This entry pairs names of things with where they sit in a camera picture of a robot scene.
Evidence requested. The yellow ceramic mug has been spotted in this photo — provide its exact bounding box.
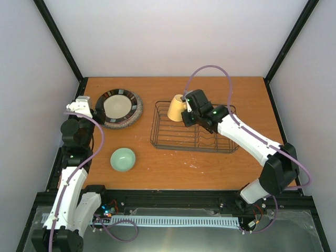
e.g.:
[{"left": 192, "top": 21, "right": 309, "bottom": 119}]
[{"left": 167, "top": 94, "right": 187, "bottom": 122}]

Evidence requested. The black wire dish rack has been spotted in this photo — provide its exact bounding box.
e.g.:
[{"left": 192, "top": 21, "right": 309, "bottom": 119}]
[{"left": 150, "top": 101, "right": 239, "bottom": 154}]

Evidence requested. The light green ceramic bowl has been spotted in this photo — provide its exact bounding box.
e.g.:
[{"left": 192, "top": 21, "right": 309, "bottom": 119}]
[{"left": 110, "top": 148, "right": 136, "bottom": 172}]

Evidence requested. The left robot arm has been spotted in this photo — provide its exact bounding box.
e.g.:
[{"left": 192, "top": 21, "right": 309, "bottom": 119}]
[{"left": 31, "top": 108, "right": 109, "bottom": 251}]

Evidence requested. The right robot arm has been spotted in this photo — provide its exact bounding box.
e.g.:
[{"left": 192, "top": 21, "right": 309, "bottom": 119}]
[{"left": 181, "top": 89, "right": 299, "bottom": 212}]

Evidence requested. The striped brown dinner plate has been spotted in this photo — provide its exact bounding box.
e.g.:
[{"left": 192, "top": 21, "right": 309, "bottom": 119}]
[{"left": 95, "top": 89, "right": 142, "bottom": 124}]

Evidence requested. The grey speckled plate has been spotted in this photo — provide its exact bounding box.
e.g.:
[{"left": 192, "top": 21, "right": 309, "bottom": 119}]
[{"left": 103, "top": 99, "right": 143, "bottom": 129}]

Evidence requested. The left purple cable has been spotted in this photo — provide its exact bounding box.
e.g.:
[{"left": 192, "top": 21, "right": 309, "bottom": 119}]
[{"left": 48, "top": 111, "right": 106, "bottom": 252}]

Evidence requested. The purple cable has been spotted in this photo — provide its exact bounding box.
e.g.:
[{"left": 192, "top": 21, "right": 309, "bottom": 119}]
[
  {"left": 183, "top": 65, "right": 313, "bottom": 234},
  {"left": 48, "top": 111, "right": 106, "bottom": 252}
]

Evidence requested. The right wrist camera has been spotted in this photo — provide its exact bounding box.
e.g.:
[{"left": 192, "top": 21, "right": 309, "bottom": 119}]
[{"left": 182, "top": 96, "right": 192, "bottom": 113}]

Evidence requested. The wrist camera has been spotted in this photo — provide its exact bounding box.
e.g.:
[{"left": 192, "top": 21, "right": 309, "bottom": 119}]
[
  {"left": 66, "top": 96, "right": 93, "bottom": 118},
  {"left": 182, "top": 96, "right": 192, "bottom": 113}
]

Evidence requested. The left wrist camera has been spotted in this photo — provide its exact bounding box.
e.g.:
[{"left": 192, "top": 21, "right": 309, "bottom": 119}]
[{"left": 66, "top": 96, "right": 93, "bottom": 118}]

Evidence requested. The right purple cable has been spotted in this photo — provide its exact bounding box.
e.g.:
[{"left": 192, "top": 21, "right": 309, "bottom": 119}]
[{"left": 183, "top": 65, "right": 313, "bottom": 234}]

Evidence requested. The black aluminium frame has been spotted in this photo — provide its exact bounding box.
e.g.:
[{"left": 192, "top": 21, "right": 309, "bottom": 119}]
[{"left": 17, "top": 1, "right": 330, "bottom": 251}]

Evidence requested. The light blue cable duct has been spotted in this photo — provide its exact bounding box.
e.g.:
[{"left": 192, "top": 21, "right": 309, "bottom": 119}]
[{"left": 41, "top": 213, "right": 240, "bottom": 228}]

